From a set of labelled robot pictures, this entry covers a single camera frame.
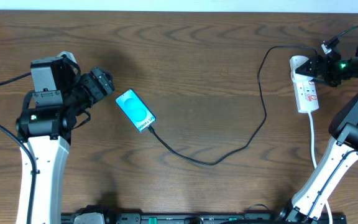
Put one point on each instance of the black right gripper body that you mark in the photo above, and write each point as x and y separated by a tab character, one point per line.
343	68

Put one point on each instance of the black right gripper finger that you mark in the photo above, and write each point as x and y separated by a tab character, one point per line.
309	68
323	81

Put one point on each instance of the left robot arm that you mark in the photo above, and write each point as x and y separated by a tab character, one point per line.
49	114

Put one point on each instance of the white USB charger plug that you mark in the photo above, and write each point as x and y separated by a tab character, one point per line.
295	62

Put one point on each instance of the white power strip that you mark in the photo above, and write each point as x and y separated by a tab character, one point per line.
305	93

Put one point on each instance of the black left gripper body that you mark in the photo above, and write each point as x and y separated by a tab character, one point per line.
101	81

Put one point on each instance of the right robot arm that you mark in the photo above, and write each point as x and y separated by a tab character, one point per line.
342	149

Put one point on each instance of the turquoise screen smartphone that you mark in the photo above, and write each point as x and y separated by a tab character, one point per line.
135	109

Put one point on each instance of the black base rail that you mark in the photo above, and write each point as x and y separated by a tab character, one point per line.
101	214

